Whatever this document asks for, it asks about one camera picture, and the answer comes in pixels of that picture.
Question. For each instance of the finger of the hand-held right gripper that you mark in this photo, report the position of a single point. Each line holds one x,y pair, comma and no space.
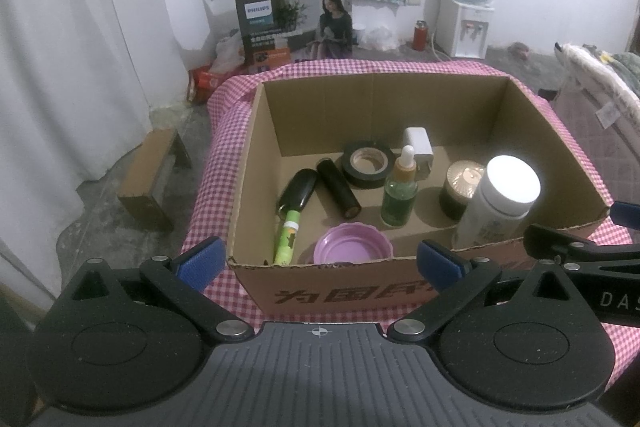
560,242
627,212

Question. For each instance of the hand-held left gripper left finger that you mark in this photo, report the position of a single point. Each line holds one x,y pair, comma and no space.
200,262

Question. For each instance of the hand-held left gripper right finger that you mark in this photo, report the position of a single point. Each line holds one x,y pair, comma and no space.
442,262

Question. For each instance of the dark jar with gold lid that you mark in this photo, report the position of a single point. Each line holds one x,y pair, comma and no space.
452,202

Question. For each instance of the white plastic bottle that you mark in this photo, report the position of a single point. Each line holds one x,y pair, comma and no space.
490,222

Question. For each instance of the green glass dropper bottle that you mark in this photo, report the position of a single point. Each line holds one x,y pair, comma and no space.
397,202

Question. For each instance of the pink round lid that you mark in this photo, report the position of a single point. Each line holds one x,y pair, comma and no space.
350,247

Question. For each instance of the black tape roll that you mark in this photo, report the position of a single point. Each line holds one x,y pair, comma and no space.
365,179

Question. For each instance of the black-capped green tube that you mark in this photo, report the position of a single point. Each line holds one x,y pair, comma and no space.
297,189

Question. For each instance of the white charger plug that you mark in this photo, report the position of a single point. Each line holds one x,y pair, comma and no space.
419,142

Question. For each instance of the black cylinder tube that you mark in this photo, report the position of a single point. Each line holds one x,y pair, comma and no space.
340,192

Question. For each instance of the brown cardboard box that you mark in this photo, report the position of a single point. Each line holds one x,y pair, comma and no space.
325,122

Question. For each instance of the brown wooden stool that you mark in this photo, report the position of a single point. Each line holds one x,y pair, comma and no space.
145,167

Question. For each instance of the pink checkered tablecloth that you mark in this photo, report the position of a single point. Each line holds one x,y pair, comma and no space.
220,147

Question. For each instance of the quilted bedding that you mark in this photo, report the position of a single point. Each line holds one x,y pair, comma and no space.
600,82

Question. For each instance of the red packet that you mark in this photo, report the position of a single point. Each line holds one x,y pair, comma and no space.
202,82

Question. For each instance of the small brown object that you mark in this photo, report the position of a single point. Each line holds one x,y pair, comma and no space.
520,50

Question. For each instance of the white plastic bag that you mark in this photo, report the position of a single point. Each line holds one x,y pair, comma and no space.
380,39
227,54

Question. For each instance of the red thermos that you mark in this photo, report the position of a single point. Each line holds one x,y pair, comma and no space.
420,37

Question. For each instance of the white water dispenser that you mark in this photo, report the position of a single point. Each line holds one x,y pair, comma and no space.
455,27

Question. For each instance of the white curtain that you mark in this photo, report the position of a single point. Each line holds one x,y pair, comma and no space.
75,32

